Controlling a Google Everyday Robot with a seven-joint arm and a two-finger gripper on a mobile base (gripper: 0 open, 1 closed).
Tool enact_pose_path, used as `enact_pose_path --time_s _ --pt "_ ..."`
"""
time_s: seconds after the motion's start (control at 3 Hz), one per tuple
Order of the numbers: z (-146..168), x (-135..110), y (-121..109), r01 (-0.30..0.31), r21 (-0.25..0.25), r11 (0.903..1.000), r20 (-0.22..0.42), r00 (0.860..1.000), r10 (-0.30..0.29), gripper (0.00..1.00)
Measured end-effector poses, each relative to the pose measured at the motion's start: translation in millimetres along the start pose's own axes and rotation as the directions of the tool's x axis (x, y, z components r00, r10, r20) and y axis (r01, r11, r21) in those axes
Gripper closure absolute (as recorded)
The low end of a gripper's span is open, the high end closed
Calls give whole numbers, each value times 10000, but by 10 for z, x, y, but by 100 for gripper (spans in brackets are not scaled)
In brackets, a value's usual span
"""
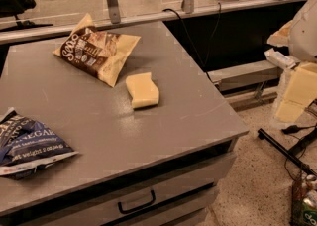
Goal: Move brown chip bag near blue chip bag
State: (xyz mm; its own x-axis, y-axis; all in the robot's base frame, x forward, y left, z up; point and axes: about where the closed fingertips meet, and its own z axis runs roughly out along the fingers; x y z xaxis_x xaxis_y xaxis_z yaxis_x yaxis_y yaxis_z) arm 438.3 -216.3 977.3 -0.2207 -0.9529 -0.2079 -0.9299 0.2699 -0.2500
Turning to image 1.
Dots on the black drawer handle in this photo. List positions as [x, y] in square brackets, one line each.
[136, 201]

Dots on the blue chip bag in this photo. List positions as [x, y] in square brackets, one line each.
[27, 145]

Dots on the brown chip bag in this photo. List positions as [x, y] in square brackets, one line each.
[99, 53]

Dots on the black tripod leg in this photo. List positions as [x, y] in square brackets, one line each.
[263, 135]

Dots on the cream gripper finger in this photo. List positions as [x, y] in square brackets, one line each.
[280, 37]
[298, 93]

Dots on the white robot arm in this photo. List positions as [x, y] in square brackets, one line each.
[302, 41]

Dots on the yellow sponge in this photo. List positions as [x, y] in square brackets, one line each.
[143, 91]

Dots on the metal glass bracket left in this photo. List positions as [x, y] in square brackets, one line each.
[114, 12]

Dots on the green soda can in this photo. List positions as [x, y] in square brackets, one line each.
[309, 209]

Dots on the white small packet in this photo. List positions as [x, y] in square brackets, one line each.
[279, 59]

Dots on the grey drawer cabinet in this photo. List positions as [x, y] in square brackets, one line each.
[173, 193]

